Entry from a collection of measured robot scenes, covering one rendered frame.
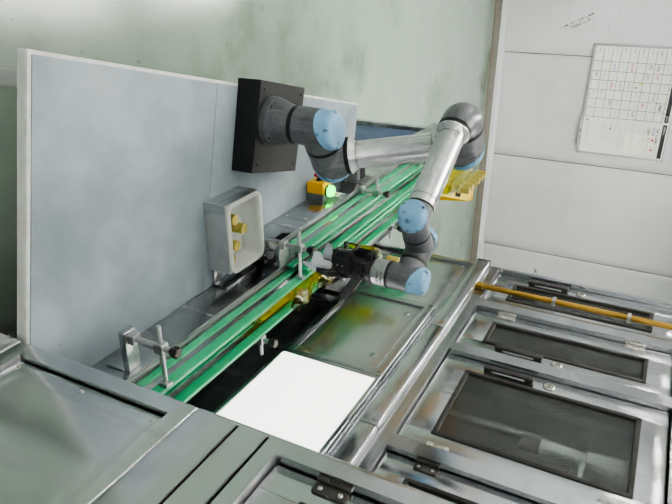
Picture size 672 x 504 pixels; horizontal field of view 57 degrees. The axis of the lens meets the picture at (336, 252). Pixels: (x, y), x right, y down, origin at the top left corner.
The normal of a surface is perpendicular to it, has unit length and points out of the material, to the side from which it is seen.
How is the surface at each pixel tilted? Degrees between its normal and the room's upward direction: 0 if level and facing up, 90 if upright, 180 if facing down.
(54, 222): 0
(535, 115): 90
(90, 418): 90
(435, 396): 90
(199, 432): 90
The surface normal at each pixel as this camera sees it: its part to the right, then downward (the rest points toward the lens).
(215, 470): 0.00, -0.91
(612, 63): -0.46, 0.37
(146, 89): 0.89, 0.19
